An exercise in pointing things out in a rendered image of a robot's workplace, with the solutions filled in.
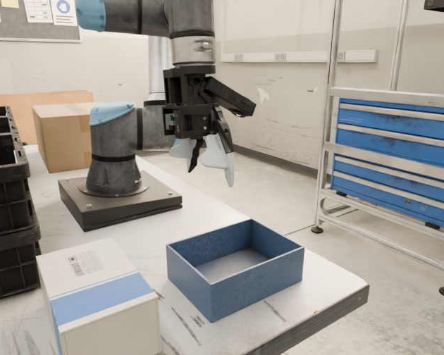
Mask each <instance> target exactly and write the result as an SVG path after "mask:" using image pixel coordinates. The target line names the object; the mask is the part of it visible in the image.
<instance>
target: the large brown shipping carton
mask: <svg viewBox="0 0 444 355"><path fill-rule="evenodd" d="M98 104H105V103H104V102H91V103H77V104H52V105H38V106H31V107H32V115H33V120H34V124H35V132H36V137H37V146H38V150H39V153H40V155H41V157H42V159H43V161H44V164H45V166H46V167H47V170H48V171H49V174H50V173H60V172H65V171H70V170H80V169H86V168H90V164H91V162H92V151H91V136H90V110H91V108H92V107H93V106H96V105H98Z"/></svg>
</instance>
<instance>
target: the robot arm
mask: <svg viewBox="0 0 444 355"><path fill-rule="evenodd" d="M75 8H76V16H77V21H78V25H79V26H80V27H81V28H82V29H84V30H93V31H97V32H115V33H123V34H132V35H146V36H148V51H149V96H148V97H147V98H146V99H145V100H144V101H143V106H144V107H143V108H136V105H135V102H133V101H117V102H110V103H105V104H98V105H96V106H93V107H92V108H91V110H90V136H91V151H92V162H91V164H90V169H89V171H88V174H87V178H86V188H87V189H88V190H90V191H92V192H96V193H101V194H123V193H128V192H133V191H135V190H137V189H139V188H141V187H142V176H141V174H140V170H139V168H138V165H137V161H136V151H137V150H138V151H169V155H170V156H171V157H176V158H186V159H187V171H188V173H191V172H192V170H193V169H194V168H195V167H196V166H197V159H198V157H199V150H200V148H201V147H202V145H203V142H204V139H203V136H206V138H205V142H206V146H207V150H206V151H205V152H204V153H203V154H202V155H200V157H199V159H200V162H201V164H202V165H203V166H205V167H209V168H220V169H224V172H225V177H226V180H227V182H228V186H229V187H232V186H233V184H234V177H235V160H234V154H233V152H234V148H233V141H232V137H231V133H230V128H229V126H228V123H227V122H226V119H225V118H224V116H223V112H222V110H221V108H220V107H219V106H222V107H223V108H225V109H227V110H228V111H230V112H231V113H232V114H234V115H235V116H237V117H240V118H245V117H248V116H253V113H254V110H255V108H256V104H255V103H254V102H252V101H251V100H250V99H248V98H247V97H245V96H243V95H241V94H239V93H237V92H236V91H235V90H233V89H231V88H230V87H228V86H226V85H225V84H223V83H222V82H220V81H218V80H217V79H215V78H214V77H212V76H209V77H206V75H211V74H216V66H213V64H215V63H216V44H215V25H214V0H75Z"/></svg>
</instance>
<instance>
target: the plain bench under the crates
mask: <svg viewBox="0 0 444 355"><path fill-rule="evenodd" d="M23 147H24V150H25V153H26V156H27V159H28V162H29V167H30V174H31V176H30V177H29V178H28V179H27V181H28V185H29V188H30V193H31V195H32V200H33V203H34V206H35V210H36V214H37V219H38V221H39V227H40V232H41V236H42V238H41V239H40V240H39V246H40V249H41V253H42V254H48V253H51V252H54V251H58V250H62V249H67V248H70V247H75V246H78V245H81V244H86V243H89V242H94V241H97V240H101V239H105V238H108V237H112V238H113V239H114V241H115V242H116V244H117V245H118V246H119V247H120V248H121V249H122V251H123V252H124V254H125V255H126V256H127V257H128V258H129V259H130V261H131V262H132V264H133V265H134V266H135V267H136V269H137V270H138V271H139V272H140V274H141V275H142V277H143V278H144V279H145V280H146V281H147V283H148V284H149V285H150V287H151V288H152V289H153V290H154V291H155V293H156V294H157V295H158V297H159V317H160V328H161V350H162V351H161V352H159V353H158V354H155V355H281V354H282V353H284V352H285V351H287V350H289V349H291V348H292V347H294V346H295V345H297V344H299V343H300V342H302V341H304V340H306V339H307V338H309V337H311V336H312V335H314V334H316V333H317V332H319V331H321V330H323V329H324V328H326V327H328V326H329V325H331V324H332V323H334V322H336V321H337V320H339V319H341V318H342V317H344V316H346V315H347V314H349V313H351V312H353V311H354V310H356V309H358V308H359V307H360V306H363V305H364V304H366V303H367V302H368V297H369V288H370V284H369V283H368V282H366V280H365V279H364V278H361V277H359V276H358V275H355V274H354V273H352V272H350V271H348V270H347V269H345V268H343V267H341V266H339V265H338V264H336V263H334V262H332V261H330V260H328V259H326V258H324V257H323V256H321V255H319V254H317V253H315V252H314V251H312V250H310V249H308V248H306V247H305V249H304V266H303V276H302V281H301V282H299V283H297V284H294V285H292V286H290V287H288V288H286V289H284V290H281V291H279V292H277V293H275V294H273V295H271V296H269V297H267V298H265V299H262V300H261V301H258V302H257V303H254V304H252V305H250V306H248V307H246V308H244V309H242V310H239V311H237V312H235V313H233V314H231V315H229V316H226V317H225V318H222V319H220V320H218V321H216V322H215V323H210V322H209V321H208V320H207V319H206V318H205V317H204V316H203V315H202V314H201V313H200V312H199V311H198V310H197V308H196V307H195V306H194V305H193V304H192V303H191V302H190V301H189V300H188V299H187V298H186V297H185V296H184V295H183V293H182V292H181V291H180V290H179V289H178V288H177V287H176V286H175V285H174V284H173V283H172V282H171V281H170V280H169V279H168V275H167V261H166V244H168V243H171V242H175V241H178V240H180V239H185V238H187V237H191V236H194V235H198V234H201V233H203V232H207V231H210V230H214V229H217V228H221V227H223V226H227V225H230V224H233V223H237V222H240V221H243V220H247V219H249V218H251V217H249V216H247V215H245V214H244V213H242V212H240V211H238V210H236V209H235V208H233V207H231V206H229V205H227V204H225V203H223V202H222V201H219V200H218V199H216V198H214V197H212V196H211V195H209V194H207V193H205V192H203V191H202V190H200V189H197V188H196V187H194V186H192V185H190V184H188V183H186V182H185V181H183V180H181V179H179V178H178V177H176V176H174V175H171V174H170V173H168V172H166V171H164V170H163V169H161V168H159V167H157V166H155V165H154V164H152V163H150V162H148V161H146V160H144V159H143V158H140V157H139V156H137V155H136V161H137V165H138V168H139V170H145V171H146V172H148V173H149V174H150V175H152V176H154V177H155V178H156V179H157V180H159V181H161V182H162V183H164V184H165V185H167V186H168V187H170V188H171V189H173V190H174V191H176V192H177V193H179V194H180V195H182V196H183V202H182V205H183V207H182V208H179V209H176V210H173V211H168V212H165V213H160V214H156V215H153V216H148V217H145V218H140V219H137V220H132V221H128V222H125V223H120V224H117V225H112V226H108V227H105V228H100V229H97V230H92V231H89V232H83V230H82V228H81V227H80V226H79V225H78V223H77V221H76V220H75V219H74V217H73V216H72V214H71V213H70V211H69V210H68V209H67V208H66V206H65V204H64V203H63V202H62V201H61V198H60V193H59V188H58V180H62V179H69V178H81V177H87V174H88V171H89V168H86V169H80V170H70V171H65V172H60V173H50V174H49V171H48V170H47V167H46V166H45V164H44V161H43V159H42V157H41V155H40V153H39V150H38V146H37V144H33V145H27V146H23ZM0 355H59V354H58V349H57V347H56V343H55V339H54V335H53V332H52V329H51V326H50V322H49V318H48V315H47V311H46V308H45V305H44V299H43V295H42V288H41V286H40V287H37V288H35V289H33V290H30V291H26V292H22V293H20V294H15V295H12V296H9V297H4V298H2V299H0Z"/></svg>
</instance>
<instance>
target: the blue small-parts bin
mask: <svg viewBox="0 0 444 355"><path fill-rule="evenodd" d="M304 249H305V246H303V245H301V244H299V243H298V242H296V241H294V240H292V239H290V238H289V237H286V236H285V235H282V234H280V233H279V232H277V231H275V230H273V229H271V228H270V227H268V226H266V225H264V224H262V223H260V222H259V221H257V220H255V219H253V218H249V219H247V220H243V221H240V222H237V223H233V224H230V225H227V226H223V227H221V228H217V229H214V230H210V231H207V232H203V233H201V234H198V235H194V236H191V237H187V238H185V239H180V240H178V241H175V242H171V243H168V244H166V261H167V275H168V279H169V280H170V281H171V282H172V283H173V284H174V285H175V286H176V287H177V288H178V289H179V290H180V291H181V292H182V293H183V295H184V296H185V297H186V298H187V299H188V300H189V301H190V302H191V303H192V304H193V305H194V306H195V307H196V308H197V310H198V311H199V312H200V313H201V314H202V315H203V316H204V317H205V318H206V319H207V320H208V321H209V322H210V323H215V322H216V321H218V320H220V319H222V318H225V317H226V316H229V315H231V314H233V313H235V312H237V311H239V310H242V309H244V308H246V307H248V306H250V305H252V304H254V303H257V302H258V301H261V300H262V299H265V298H267V297H269V296H271V295H273V294H275V293H277V292H279V291H281V290H284V289H286V288H288V287H290V286H292V285H294V284H297V283H299V282H301V281H302V276H303V266H304Z"/></svg>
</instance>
